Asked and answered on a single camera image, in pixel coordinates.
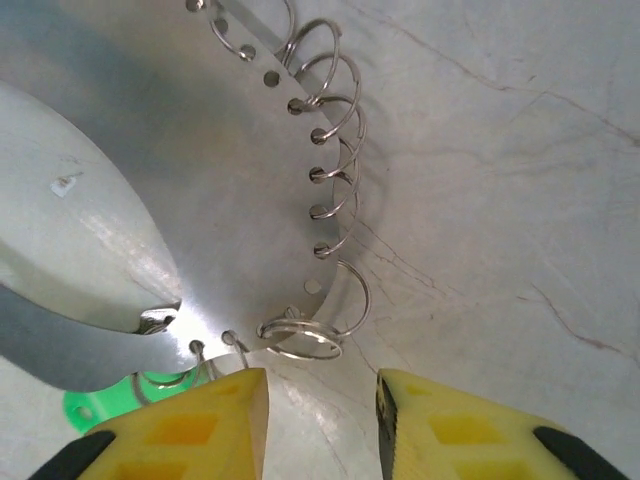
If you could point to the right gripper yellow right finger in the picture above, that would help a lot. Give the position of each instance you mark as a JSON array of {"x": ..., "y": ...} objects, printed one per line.
[{"x": 475, "y": 450}]

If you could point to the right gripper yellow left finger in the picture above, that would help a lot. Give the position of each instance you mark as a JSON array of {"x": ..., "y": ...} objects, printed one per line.
[{"x": 200, "y": 440}]

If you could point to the green key tag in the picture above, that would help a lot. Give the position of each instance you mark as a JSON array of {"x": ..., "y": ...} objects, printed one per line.
[{"x": 110, "y": 405}]

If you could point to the silver metal keyring plate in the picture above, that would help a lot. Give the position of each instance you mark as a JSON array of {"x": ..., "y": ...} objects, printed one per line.
[{"x": 225, "y": 200}]

